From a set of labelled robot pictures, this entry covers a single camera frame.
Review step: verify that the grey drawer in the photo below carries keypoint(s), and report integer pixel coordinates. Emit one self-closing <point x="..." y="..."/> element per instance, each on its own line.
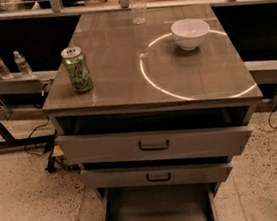
<point x="139" y="136"/>
<point x="159" y="203"/>
<point x="131" y="176"/>

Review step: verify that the grey drawer cabinet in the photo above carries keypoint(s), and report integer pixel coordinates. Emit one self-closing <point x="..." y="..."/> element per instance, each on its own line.
<point x="141" y="68"/>

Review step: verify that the green soda can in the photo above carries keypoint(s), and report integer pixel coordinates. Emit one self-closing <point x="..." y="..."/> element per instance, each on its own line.
<point x="74" y="60"/>

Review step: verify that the white ceramic bowl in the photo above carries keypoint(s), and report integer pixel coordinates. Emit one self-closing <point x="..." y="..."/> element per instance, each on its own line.
<point x="189" y="33"/>

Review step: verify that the clear bottle on cabinet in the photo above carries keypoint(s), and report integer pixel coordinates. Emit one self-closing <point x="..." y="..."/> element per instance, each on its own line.
<point x="138" y="10"/>

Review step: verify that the right plastic water bottle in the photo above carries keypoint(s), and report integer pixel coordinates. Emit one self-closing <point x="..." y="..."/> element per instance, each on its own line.
<point x="23" y="65"/>

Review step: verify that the grey side table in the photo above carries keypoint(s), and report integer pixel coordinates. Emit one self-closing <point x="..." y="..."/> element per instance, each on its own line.
<point x="19" y="91"/>

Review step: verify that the grey right bench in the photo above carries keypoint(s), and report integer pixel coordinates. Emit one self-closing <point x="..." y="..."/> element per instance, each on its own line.
<point x="265" y="75"/>

